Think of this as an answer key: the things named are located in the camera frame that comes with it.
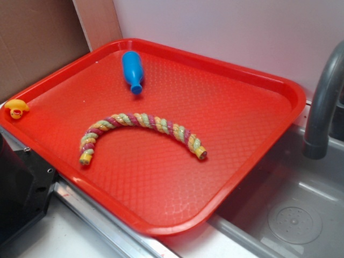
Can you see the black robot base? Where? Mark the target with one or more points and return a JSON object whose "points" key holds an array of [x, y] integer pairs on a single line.
{"points": [[26, 187]]}

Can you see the red plastic tray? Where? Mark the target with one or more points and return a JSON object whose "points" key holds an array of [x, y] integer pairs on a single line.
{"points": [[150, 181]]}

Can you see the blue plastic bottle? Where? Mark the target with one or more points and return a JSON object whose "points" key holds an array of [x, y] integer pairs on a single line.
{"points": [[133, 71]]}

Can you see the grey plastic sink basin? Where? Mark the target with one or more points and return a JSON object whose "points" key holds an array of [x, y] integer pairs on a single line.
{"points": [[288, 205]]}

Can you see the yellow rubber duck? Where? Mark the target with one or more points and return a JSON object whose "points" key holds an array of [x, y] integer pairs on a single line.
{"points": [[17, 107]]}

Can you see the brown cardboard panel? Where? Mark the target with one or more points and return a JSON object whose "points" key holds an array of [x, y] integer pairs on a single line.
{"points": [[40, 37]]}

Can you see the grey sink faucet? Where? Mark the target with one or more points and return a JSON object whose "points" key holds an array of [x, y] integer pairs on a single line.
{"points": [[326, 113]]}

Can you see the silver metal rail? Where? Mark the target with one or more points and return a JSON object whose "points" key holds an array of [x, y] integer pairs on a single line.
{"points": [[75, 226]]}

